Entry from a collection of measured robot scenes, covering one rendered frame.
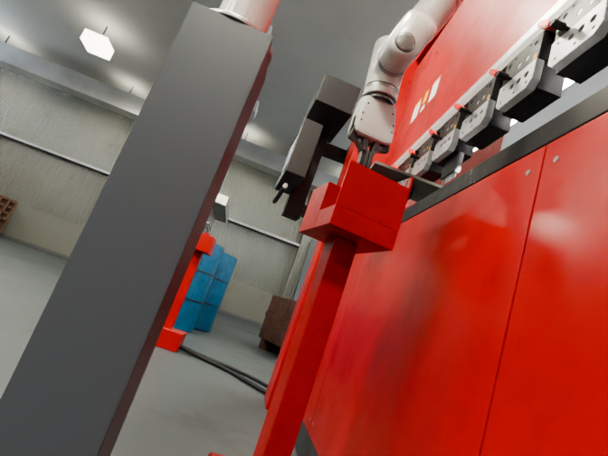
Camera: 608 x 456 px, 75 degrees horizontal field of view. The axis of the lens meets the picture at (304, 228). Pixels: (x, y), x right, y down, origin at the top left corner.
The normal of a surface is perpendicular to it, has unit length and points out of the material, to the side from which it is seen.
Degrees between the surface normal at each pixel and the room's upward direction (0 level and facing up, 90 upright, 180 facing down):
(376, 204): 90
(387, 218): 90
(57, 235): 90
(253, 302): 90
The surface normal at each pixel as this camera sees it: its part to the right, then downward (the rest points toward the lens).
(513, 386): -0.94, -0.34
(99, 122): 0.19, -0.16
